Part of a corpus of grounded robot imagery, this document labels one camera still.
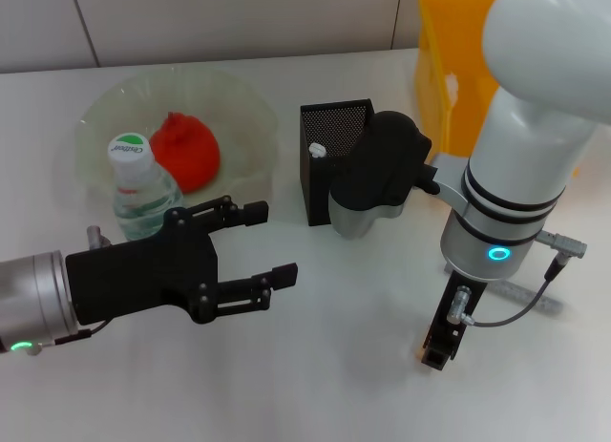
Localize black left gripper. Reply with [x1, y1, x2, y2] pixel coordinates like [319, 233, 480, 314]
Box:
[65, 197, 302, 325]

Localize gripper cable with plugs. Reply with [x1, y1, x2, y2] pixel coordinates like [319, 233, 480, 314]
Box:
[448, 229, 589, 327]
[9, 225, 113, 357]

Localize red orange fruit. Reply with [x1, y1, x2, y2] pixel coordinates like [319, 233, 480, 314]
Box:
[148, 110, 222, 196]

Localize left gripper cable with plugs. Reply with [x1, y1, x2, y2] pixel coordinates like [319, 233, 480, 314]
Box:
[9, 225, 113, 357]

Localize grey glitter pen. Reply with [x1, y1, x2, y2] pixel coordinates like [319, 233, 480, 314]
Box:
[443, 263, 563, 315]

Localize yellow plastic bin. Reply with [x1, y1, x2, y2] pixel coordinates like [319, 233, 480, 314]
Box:
[412, 0, 582, 179]

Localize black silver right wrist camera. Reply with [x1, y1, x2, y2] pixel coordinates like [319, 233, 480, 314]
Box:
[328, 110, 472, 242]

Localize black mesh pen holder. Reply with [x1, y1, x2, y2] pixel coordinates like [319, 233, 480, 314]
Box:
[299, 98, 387, 227]

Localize clear green-label water bottle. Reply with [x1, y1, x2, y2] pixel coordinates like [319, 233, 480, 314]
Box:
[107, 132, 186, 242]

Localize clear glass fruit plate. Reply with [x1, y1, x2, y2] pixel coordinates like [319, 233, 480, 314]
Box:
[75, 67, 282, 210]

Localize white paper ball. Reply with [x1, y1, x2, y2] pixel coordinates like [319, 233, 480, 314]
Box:
[444, 73, 461, 105]

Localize right gripper cable with plugs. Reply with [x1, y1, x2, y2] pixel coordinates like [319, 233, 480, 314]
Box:
[448, 229, 589, 327]

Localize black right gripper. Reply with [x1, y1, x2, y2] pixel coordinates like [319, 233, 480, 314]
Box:
[420, 272, 489, 370]

